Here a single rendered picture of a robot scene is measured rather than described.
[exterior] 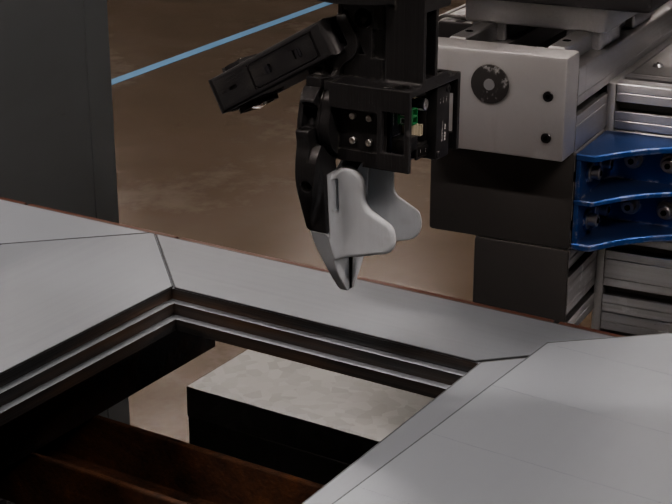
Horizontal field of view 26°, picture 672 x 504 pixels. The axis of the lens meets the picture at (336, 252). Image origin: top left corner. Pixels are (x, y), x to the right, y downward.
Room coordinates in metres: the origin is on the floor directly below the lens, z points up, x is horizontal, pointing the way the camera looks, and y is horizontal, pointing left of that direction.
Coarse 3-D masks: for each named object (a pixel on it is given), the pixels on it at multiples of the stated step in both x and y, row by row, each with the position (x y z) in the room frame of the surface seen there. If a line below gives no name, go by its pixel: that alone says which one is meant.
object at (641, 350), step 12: (624, 336) 0.95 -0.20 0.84; (636, 336) 0.95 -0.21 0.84; (648, 336) 0.95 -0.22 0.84; (660, 336) 0.95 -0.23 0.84; (576, 348) 0.93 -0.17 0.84; (588, 348) 0.93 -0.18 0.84; (600, 348) 0.93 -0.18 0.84; (612, 348) 0.93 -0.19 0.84; (624, 348) 0.93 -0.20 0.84; (636, 348) 0.93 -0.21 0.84; (648, 348) 0.93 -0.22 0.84; (660, 348) 0.93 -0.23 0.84; (624, 360) 0.91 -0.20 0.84; (636, 360) 0.91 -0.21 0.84; (648, 360) 0.91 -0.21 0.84; (660, 360) 0.91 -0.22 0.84
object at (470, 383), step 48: (96, 336) 0.97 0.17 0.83; (144, 336) 1.00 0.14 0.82; (240, 336) 1.00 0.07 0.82; (288, 336) 0.98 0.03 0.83; (336, 336) 0.97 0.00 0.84; (0, 384) 0.89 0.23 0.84; (48, 384) 0.91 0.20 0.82; (384, 384) 0.93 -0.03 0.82; (432, 384) 0.91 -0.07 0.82; (480, 384) 0.87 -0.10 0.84; (336, 480) 0.74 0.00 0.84
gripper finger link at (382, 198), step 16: (368, 176) 0.93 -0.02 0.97; (384, 176) 0.93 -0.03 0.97; (368, 192) 0.93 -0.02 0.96; (384, 192) 0.93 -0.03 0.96; (384, 208) 0.93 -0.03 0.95; (400, 208) 0.92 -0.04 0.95; (400, 224) 0.92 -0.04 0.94; (416, 224) 0.92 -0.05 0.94; (400, 240) 0.92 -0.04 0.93; (352, 272) 0.92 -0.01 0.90
